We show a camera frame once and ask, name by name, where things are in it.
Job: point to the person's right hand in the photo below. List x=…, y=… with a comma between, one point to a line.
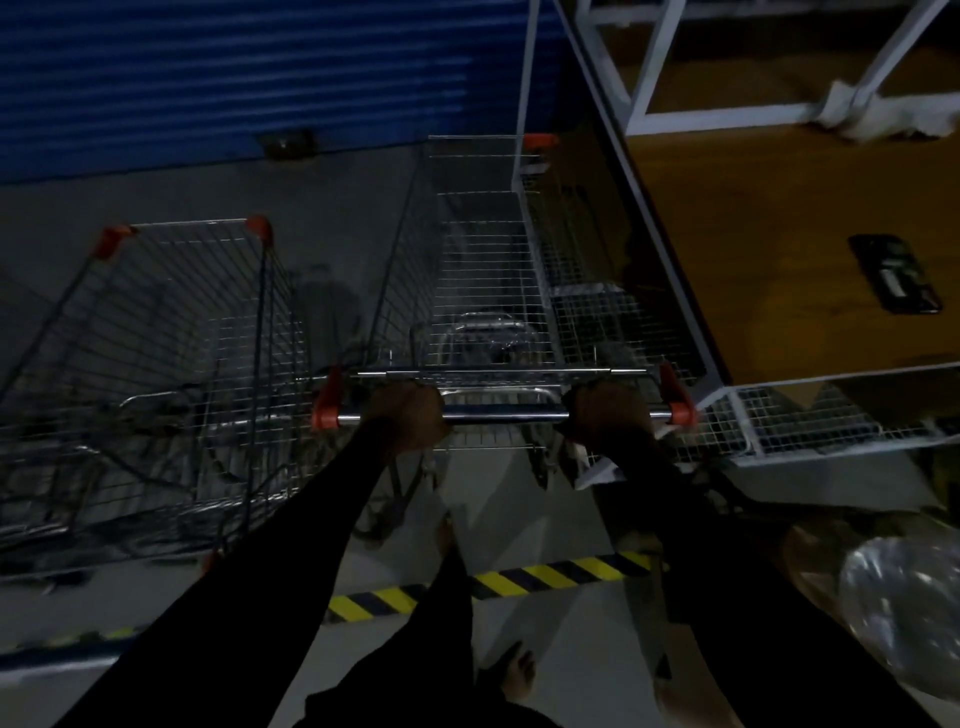
x=607, y=416

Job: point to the person's left hand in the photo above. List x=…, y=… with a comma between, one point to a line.
x=409, y=416

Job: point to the person's right forearm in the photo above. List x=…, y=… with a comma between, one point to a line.
x=765, y=615

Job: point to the person's left forearm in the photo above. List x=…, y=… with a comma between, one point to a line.
x=240, y=600

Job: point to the person's left foot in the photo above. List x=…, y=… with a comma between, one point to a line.
x=446, y=538

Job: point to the person's foot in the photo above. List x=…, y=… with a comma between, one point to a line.
x=446, y=538
x=517, y=671

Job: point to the person's dark clothing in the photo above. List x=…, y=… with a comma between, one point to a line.
x=420, y=667

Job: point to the person's right foot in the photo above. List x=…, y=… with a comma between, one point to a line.
x=517, y=671

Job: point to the white metal rack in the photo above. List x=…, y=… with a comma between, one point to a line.
x=750, y=262

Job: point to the shutter floor lock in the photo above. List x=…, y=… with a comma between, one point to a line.
x=289, y=143

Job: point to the black phone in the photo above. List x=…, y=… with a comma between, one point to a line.
x=896, y=274

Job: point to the big clear plastic jug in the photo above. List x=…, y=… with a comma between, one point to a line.
x=907, y=615

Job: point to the blue roller shutter door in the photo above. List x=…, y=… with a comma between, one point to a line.
x=262, y=75

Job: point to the white crumpled cloth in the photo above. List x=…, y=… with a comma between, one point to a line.
x=877, y=112

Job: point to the small white metal frame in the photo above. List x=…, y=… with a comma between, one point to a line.
x=720, y=118

